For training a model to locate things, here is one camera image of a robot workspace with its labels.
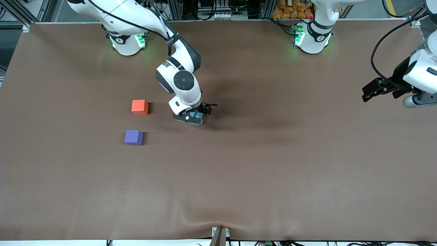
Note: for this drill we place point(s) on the light blue foam block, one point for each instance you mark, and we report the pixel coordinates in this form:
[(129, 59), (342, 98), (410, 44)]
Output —
[(195, 115)]

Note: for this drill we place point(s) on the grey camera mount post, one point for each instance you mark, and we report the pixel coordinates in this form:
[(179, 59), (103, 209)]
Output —
[(219, 237)]

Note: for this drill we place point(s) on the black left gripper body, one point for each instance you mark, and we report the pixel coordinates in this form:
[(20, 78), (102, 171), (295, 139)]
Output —
[(398, 76)]

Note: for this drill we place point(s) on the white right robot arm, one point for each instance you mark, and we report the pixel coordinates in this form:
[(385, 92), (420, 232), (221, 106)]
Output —
[(182, 82)]

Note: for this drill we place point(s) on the brown table cloth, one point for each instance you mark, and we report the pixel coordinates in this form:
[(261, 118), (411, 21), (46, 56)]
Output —
[(218, 171)]

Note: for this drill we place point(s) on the purple foam block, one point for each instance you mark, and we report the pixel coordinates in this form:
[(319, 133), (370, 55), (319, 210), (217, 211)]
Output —
[(133, 137)]

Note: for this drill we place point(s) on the pile of orange objects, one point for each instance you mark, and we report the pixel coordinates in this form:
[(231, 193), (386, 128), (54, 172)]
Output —
[(290, 10)]

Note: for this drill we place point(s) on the orange foam block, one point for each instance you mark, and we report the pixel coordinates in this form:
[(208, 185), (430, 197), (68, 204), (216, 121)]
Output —
[(140, 107)]

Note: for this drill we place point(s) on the silver corner bracket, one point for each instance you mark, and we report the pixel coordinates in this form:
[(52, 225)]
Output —
[(26, 27), (415, 22)]

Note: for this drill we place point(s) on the white power strip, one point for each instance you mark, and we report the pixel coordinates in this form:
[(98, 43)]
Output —
[(215, 16)]

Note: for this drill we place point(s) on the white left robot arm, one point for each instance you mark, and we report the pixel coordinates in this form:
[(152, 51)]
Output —
[(312, 42)]

